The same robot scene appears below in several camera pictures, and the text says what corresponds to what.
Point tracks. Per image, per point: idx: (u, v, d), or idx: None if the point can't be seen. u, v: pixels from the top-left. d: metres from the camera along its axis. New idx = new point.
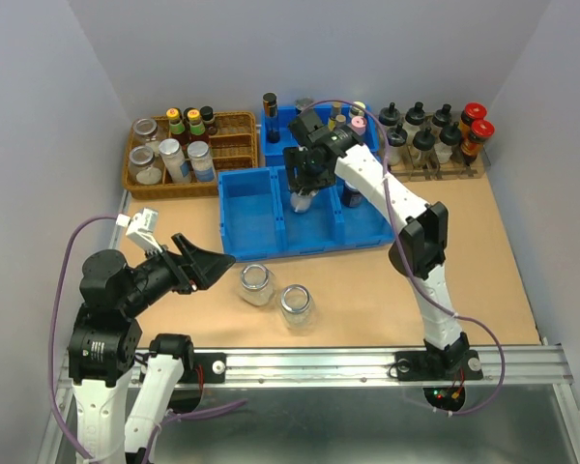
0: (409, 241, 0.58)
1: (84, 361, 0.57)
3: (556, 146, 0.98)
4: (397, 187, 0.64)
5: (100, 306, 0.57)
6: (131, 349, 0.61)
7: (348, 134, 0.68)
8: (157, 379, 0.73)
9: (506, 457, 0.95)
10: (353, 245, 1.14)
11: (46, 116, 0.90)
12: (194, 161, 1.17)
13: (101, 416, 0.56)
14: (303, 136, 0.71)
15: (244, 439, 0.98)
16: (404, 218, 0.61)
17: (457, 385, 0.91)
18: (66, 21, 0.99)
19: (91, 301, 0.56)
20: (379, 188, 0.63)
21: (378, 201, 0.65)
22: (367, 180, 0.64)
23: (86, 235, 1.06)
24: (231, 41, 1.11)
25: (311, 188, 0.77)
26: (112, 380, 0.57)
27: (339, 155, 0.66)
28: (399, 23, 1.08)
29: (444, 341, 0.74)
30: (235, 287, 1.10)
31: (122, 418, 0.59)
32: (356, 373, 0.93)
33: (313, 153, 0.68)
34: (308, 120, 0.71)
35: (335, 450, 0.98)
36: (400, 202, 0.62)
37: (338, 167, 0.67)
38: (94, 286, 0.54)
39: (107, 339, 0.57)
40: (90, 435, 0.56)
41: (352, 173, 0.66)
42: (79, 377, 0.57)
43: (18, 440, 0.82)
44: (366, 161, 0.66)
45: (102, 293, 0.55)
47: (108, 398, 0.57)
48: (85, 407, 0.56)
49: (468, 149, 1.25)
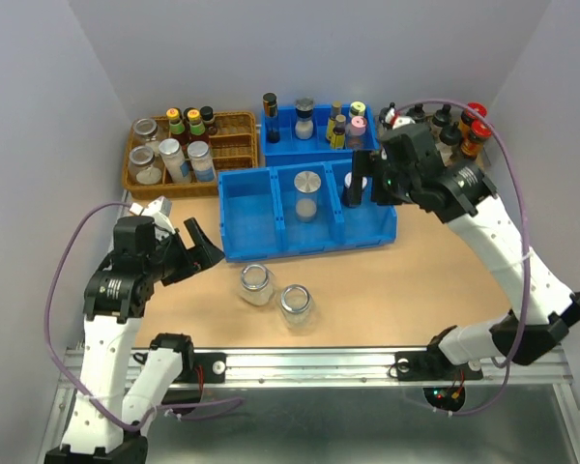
0: (537, 338, 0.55)
1: (100, 299, 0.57)
3: (557, 146, 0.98)
4: (537, 268, 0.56)
5: (125, 253, 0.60)
6: (144, 301, 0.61)
7: (475, 178, 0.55)
8: (161, 365, 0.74)
9: (506, 457, 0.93)
10: (353, 245, 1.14)
11: (45, 115, 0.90)
12: (194, 161, 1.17)
13: (106, 354, 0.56)
14: (406, 159, 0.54)
15: (243, 439, 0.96)
16: (545, 313, 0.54)
17: (457, 385, 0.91)
18: (66, 21, 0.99)
19: (120, 244, 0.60)
20: (517, 266, 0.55)
21: (509, 278, 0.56)
22: (502, 251, 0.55)
23: (85, 235, 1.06)
24: (231, 41, 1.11)
25: (386, 203, 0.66)
26: (124, 316, 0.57)
27: (469, 212, 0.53)
28: (400, 22, 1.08)
29: (458, 359, 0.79)
30: (235, 287, 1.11)
31: (125, 364, 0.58)
32: (356, 373, 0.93)
33: (425, 196, 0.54)
34: (420, 142, 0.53)
35: (335, 450, 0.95)
36: (543, 289, 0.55)
37: (461, 224, 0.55)
38: (125, 229, 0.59)
39: (126, 279, 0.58)
40: (94, 372, 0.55)
41: (480, 237, 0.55)
42: (92, 313, 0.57)
43: (19, 439, 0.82)
44: (501, 223, 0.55)
45: (131, 237, 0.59)
47: (117, 336, 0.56)
48: (91, 345, 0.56)
49: (467, 149, 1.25)
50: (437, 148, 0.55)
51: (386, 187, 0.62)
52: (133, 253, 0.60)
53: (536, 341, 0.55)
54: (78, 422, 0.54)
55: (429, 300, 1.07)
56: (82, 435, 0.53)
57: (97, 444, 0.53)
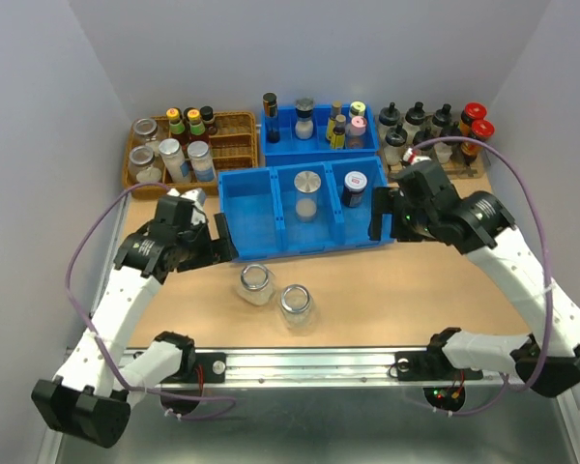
0: (562, 371, 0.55)
1: (131, 252, 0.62)
3: (558, 146, 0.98)
4: (562, 300, 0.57)
5: (162, 223, 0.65)
6: (169, 268, 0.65)
7: (494, 210, 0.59)
8: (162, 355, 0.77)
9: (506, 457, 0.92)
10: (353, 245, 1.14)
11: (45, 115, 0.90)
12: (194, 161, 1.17)
13: (123, 301, 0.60)
14: (422, 195, 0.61)
15: (243, 439, 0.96)
16: (570, 347, 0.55)
17: (457, 384, 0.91)
18: (67, 20, 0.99)
19: (160, 213, 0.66)
20: (538, 297, 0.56)
21: (532, 309, 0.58)
22: (523, 282, 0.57)
23: (85, 235, 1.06)
24: (231, 41, 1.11)
25: (406, 238, 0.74)
26: (148, 272, 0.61)
27: (488, 244, 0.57)
28: (400, 22, 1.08)
29: (460, 363, 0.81)
30: (235, 287, 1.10)
31: (134, 318, 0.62)
32: (356, 373, 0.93)
33: (445, 228, 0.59)
34: (432, 179, 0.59)
35: (335, 450, 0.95)
36: (567, 322, 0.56)
37: (480, 255, 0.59)
38: (168, 202, 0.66)
39: (158, 242, 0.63)
40: (106, 315, 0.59)
41: (501, 269, 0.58)
42: (121, 263, 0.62)
43: (19, 438, 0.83)
44: (521, 254, 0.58)
45: (171, 210, 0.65)
47: (135, 287, 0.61)
48: (110, 290, 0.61)
49: (468, 149, 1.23)
50: (450, 183, 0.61)
51: (406, 221, 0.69)
52: (169, 224, 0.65)
53: (562, 374, 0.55)
54: (77, 359, 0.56)
55: (429, 300, 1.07)
56: (77, 371, 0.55)
57: (87, 383, 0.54)
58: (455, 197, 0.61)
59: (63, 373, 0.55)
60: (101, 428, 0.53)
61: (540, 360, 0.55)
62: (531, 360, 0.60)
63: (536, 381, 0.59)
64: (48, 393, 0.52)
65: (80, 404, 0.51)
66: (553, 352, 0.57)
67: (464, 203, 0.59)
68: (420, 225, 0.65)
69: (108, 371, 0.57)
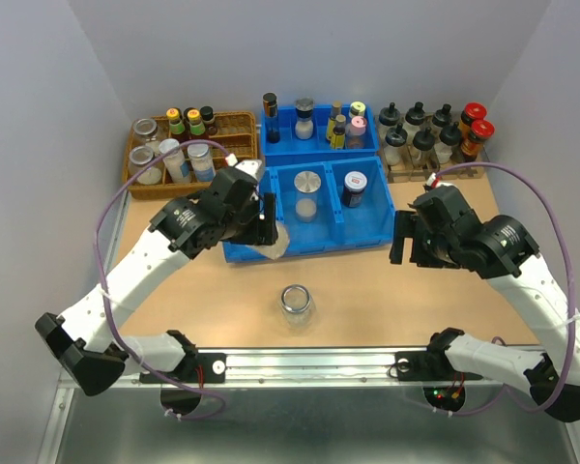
0: (579, 397, 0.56)
1: (170, 218, 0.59)
3: (560, 144, 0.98)
4: None
5: (214, 196, 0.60)
6: (205, 242, 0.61)
7: (518, 235, 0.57)
8: (167, 345, 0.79)
9: (505, 457, 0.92)
10: (353, 245, 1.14)
11: (44, 114, 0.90)
12: (194, 161, 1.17)
13: (142, 268, 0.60)
14: (442, 220, 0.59)
15: (244, 438, 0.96)
16: None
17: (457, 384, 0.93)
18: (66, 20, 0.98)
19: (216, 186, 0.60)
20: (562, 327, 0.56)
21: (552, 338, 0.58)
22: (546, 312, 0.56)
23: (85, 235, 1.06)
24: (231, 41, 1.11)
25: (426, 264, 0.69)
26: (176, 245, 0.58)
27: (513, 273, 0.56)
28: (400, 22, 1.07)
29: (461, 365, 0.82)
30: (235, 286, 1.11)
31: (154, 281, 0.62)
32: (356, 373, 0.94)
33: (468, 255, 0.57)
34: (451, 203, 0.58)
35: (336, 451, 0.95)
36: None
37: (503, 281, 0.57)
38: (225, 179, 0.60)
39: (196, 217, 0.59)
40: (124, 273, 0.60)
41: (524, 296, 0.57)
42: (157, 223, 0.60)
43: (20, 437, 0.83)
44: (544, 282, 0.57)
45: (227, 188, 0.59)
47: (159, 258, 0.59)
48: (135, 249, 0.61)
49: (468, 149, 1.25)
50: (471, 208, 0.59)
51: (426, 246, 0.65)
52: (221, 201, 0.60)
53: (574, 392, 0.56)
54: (82, 306, 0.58)
55: (427, 300, 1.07)
56: (77, 319, 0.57)
57: (80, 336, 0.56)
58: (476, 222, 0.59)
59: (65, 315, 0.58)
60: (84, 377, 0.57)
61: (561, 388, 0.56)
62: (546, 385, 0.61)
63: (554, 406, 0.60)
64: (47, 330, 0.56)
65: (66, 355, 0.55)
66: (571, 380, 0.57)
67: (485, 229, 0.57)
68: (441, 249, 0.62)
69: (106, 330, 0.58)
